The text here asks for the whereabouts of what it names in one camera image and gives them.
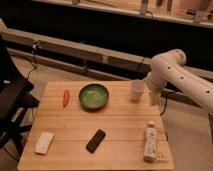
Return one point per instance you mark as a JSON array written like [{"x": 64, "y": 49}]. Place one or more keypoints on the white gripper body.
[{"x": 154, "y": 83}]

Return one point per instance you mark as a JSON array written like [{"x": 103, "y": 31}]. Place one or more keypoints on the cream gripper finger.
[{"x": 155, "y": 98}]

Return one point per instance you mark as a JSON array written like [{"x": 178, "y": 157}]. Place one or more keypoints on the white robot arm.
[{"x": 168, "y": 67}]

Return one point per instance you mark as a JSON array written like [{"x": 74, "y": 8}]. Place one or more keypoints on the green ceramic bowl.
[{"x": 93, "y": 96}]

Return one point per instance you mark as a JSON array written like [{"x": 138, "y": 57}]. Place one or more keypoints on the white plastic bottle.
[{"x": 150, "y": 142}]

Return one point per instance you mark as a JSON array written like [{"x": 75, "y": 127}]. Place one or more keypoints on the black remote control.
[{"x": 95, "y": 141}]

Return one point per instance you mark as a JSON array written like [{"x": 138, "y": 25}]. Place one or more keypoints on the wooden table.
[{"x": 123, "y": 121}]

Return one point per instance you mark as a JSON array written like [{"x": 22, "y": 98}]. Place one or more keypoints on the orange carrot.
[{"x": 66, "y": 97}]

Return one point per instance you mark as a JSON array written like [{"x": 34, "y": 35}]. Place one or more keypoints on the black chair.
[{"x": 15, "y": 99}]

